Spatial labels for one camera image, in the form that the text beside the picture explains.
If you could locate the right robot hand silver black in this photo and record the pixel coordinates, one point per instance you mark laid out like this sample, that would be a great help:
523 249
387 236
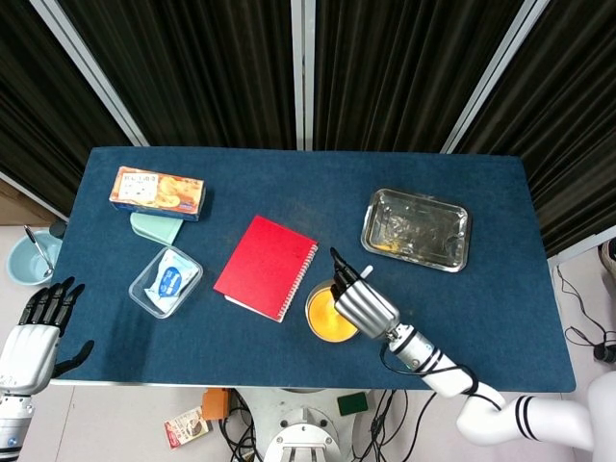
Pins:
368 310

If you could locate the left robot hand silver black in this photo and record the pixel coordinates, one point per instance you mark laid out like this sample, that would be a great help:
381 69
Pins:
29 351

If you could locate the white plastic spoon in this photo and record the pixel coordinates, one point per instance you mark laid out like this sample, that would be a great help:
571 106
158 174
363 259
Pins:
367 272

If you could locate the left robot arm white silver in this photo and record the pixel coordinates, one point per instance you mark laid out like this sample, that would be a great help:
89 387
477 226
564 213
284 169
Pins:
14 418

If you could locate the grey white robot base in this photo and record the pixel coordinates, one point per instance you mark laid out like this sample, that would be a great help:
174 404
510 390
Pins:
303 433

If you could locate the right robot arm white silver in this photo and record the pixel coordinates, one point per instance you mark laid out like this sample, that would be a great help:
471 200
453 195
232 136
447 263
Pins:
443 373

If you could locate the round metal bowl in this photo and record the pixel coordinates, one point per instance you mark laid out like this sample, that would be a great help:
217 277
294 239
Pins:
320 288

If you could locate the light blue bowl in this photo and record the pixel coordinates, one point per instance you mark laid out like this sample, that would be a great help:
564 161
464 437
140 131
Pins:
26 264

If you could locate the stainless steel tray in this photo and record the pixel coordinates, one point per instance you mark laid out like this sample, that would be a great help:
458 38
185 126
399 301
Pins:
414 231

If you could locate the dark green rectangular block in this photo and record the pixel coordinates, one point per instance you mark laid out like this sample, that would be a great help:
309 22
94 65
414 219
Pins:
352 404

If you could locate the red spiral notebook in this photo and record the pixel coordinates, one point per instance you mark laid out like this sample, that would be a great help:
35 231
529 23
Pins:
264 264

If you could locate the blue table cloth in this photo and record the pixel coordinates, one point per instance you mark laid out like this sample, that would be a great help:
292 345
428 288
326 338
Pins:
481 313

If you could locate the small black round object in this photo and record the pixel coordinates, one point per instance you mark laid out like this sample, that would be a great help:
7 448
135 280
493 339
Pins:
58 230

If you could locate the clear plastic container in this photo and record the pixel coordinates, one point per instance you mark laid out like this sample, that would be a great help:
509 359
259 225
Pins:
159 310

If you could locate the white partition base bar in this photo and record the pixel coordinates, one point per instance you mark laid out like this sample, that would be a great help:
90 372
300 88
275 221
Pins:
33 195
582 243

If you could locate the white blue packet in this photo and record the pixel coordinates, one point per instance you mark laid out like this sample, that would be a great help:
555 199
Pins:
171 279

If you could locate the printed snack packet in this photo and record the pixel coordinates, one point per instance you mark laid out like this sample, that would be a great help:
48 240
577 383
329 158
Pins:
185 428

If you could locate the mint green plastic lid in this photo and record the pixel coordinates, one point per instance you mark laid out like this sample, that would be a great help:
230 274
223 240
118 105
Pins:
159 228

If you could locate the blue orange biscuit box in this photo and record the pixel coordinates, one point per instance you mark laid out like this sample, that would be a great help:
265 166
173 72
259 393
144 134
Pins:
154 187

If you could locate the dark pleated curtain panel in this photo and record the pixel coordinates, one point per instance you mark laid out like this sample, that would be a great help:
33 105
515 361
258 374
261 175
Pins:
29 120
409 72
192 72
577 144

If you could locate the shoe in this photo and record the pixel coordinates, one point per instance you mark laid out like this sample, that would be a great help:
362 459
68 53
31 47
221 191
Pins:
608 255

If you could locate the white partition frame post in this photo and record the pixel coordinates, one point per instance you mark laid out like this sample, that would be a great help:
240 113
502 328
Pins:
89 72
495 72
303 72

